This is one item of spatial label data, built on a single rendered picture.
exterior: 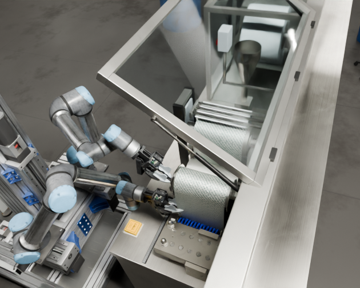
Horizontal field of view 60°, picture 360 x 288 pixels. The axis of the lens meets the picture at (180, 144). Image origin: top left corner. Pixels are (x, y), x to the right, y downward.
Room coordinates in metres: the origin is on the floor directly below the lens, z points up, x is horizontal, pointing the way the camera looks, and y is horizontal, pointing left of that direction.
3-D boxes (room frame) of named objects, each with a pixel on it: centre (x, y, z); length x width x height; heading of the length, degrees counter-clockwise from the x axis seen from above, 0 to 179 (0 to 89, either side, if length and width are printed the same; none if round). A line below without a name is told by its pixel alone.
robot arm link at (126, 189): (0.93, 0.30, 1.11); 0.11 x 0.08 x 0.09; 61
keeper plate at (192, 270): (0.52, 0.01, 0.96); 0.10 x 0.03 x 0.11; 61
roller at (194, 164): (0.89, -0.14, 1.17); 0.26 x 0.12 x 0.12; 61
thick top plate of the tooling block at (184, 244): (0.61, -0.02, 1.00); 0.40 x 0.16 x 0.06; 61
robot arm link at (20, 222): (0.87, 0.88, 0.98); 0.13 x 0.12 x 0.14; 18
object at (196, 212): (0.74, -0.05, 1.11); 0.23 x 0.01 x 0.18; 61
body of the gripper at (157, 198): (0.85, 0.16, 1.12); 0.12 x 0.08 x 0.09; 61
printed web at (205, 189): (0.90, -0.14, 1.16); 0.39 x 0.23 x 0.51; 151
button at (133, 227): (0.82, 0.31, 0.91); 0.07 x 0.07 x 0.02; 61
